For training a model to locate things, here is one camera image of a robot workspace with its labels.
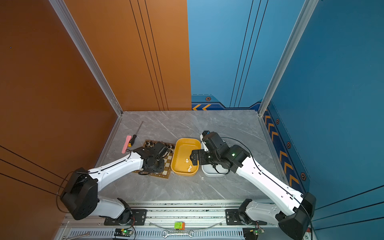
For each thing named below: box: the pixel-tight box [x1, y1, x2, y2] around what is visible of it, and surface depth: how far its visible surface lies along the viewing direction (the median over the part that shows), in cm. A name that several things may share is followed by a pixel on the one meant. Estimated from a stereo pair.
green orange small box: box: [174, 221, 186, 231], surface depth 71 cm
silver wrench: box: [162, 230, 195, 239], surface depth 71 cm
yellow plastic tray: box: [171, 138, 202, 177], surface depth 96 cm
